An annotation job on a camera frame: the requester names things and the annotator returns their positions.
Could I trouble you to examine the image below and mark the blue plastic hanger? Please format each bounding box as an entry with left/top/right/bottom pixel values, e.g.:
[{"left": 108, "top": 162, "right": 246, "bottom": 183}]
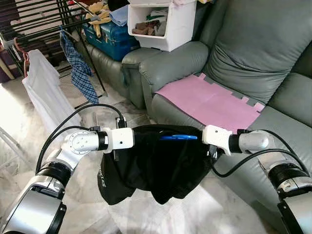
[{"left": 159, "top": 134, "right": 199, "bottom": 142}]

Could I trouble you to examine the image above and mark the black sports garment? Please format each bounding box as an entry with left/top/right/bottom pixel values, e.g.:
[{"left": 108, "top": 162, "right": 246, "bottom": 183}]
[{"left": 98, "top": 124, "right": 214, "bottom": 206}]

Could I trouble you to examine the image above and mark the pink hanger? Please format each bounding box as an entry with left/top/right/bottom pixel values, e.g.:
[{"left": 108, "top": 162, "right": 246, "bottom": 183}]
[{"left": 13, "top": 37, "right": 32, "bottom": 79}]

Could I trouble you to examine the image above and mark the green leather sofa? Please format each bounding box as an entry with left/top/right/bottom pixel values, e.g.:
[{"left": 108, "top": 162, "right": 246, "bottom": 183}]
[{"left": 87, "top": 0, "right": 312, "bottom": 234}]

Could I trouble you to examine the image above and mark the pink mat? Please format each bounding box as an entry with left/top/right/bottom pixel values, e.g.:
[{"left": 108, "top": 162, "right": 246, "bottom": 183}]
[{"left": 154, "top": 72, "right": 267, "bottom": 134}]

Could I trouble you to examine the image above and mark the white plastic storage bin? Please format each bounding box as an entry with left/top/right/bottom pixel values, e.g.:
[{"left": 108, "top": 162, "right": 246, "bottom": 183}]
[{"left": 127, "top": 0, "right": 198, "bottom": 53}]

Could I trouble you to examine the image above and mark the green garment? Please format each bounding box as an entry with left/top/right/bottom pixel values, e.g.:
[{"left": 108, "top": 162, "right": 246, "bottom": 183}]
[{"left": 145, "top": 9, "right": 169, "bottom": 22}]

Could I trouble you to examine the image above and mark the brown garment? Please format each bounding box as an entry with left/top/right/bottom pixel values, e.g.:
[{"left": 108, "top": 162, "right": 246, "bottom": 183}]
[{"left": 132, "top": 20, "right": 161, "bottom": 36}]

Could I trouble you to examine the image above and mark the black metal drying rack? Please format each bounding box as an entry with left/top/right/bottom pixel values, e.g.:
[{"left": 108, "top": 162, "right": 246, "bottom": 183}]
[{"left": 0, "top": 0, "right": 110, "bottom": 98}]

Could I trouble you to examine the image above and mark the blue suitcase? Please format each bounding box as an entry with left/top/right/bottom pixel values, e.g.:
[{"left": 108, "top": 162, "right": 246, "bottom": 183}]
[{"left": 82, "top": 19, "right": 143, "bottom": 62}]

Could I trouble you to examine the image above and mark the light blue towel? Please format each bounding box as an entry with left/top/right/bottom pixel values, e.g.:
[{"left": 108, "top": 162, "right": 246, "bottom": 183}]
[{"left": 109, "top": 4, "right": 131, "bottom": 28}]

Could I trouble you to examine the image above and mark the pale yellow garment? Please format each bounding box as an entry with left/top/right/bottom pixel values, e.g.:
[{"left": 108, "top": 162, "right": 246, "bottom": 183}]
[{"left": 86, "top": 1, "right": 113, "bottom": 39}]

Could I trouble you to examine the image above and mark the blue plaid shirt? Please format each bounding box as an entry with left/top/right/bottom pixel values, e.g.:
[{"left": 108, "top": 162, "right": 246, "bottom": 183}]
[{"left": 58, "top": 29, "right": 101, "bottom": 105}]

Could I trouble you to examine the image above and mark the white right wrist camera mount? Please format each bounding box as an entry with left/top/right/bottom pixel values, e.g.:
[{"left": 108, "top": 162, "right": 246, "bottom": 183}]
[{"left": 202, "top": 125, "right": 234, "bottom": 157}]

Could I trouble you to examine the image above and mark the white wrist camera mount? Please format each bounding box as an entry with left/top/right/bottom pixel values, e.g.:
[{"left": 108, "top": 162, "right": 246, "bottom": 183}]
[
  {"left": 202, "top": 125, "right": 234, "bottom": 157},
  {"left": 103, "top": 127, "right": 135, "bottom": 152}
]

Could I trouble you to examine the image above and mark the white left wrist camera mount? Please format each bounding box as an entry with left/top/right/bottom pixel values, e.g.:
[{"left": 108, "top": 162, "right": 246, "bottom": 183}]
[{"left": 103, "top": 127, "right": 135, "bottom": 152}]

